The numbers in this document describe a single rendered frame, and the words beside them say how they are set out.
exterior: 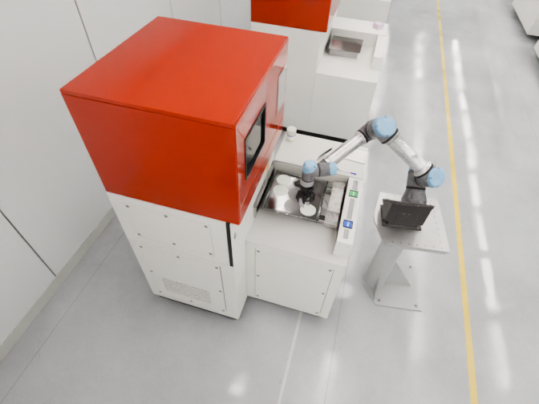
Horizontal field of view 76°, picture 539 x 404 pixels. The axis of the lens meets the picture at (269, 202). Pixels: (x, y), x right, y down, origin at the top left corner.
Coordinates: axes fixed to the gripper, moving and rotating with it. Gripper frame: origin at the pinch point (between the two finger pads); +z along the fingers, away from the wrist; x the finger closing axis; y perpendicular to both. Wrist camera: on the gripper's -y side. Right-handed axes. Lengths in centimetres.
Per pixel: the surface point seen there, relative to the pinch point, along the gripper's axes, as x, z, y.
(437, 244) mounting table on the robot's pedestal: 67, 15, 56
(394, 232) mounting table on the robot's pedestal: 50, 15, 36
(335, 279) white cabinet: 4, 32, 40
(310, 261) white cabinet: -8.4, 20.2, 27.9
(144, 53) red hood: -63, -84, -52
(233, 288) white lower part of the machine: -53, 43, 12
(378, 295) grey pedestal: 58, 96, 43
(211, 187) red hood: -58, -48, 8
